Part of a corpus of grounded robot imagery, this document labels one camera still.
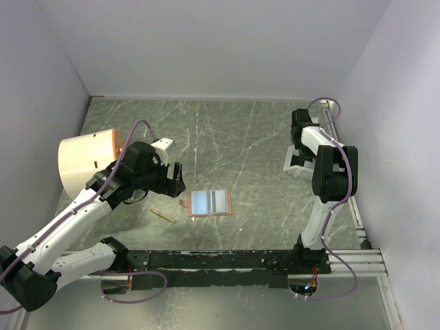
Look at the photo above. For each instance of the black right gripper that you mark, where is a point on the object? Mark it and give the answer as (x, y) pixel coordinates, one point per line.
(307, 155)

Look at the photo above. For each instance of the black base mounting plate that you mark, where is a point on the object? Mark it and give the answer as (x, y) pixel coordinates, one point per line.
(225, 268)

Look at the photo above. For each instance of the white cylinder toy with studs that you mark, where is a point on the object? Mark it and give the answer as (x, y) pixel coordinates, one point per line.
(79, 158)

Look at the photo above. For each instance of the white card storage box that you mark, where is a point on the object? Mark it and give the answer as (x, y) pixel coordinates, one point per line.
(298, 167)

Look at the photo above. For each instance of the white magnetic stripe card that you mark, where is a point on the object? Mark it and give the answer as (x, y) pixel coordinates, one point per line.
(212, 201)

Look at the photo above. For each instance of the brown leather card holder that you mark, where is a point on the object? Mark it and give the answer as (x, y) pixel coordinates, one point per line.
(196, 203)

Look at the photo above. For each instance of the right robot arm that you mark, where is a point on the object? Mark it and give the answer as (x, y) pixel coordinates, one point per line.
(334, 180)

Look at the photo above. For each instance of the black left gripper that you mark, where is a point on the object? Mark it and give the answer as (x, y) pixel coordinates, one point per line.
(166, 184)

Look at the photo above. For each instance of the gold pencil stick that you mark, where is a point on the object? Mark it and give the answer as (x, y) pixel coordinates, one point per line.
(163, 216)

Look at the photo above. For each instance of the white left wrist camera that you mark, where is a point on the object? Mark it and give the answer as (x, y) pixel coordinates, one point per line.
(163, 148)

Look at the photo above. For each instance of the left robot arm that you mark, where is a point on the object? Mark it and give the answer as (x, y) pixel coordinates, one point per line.
(36, 269)

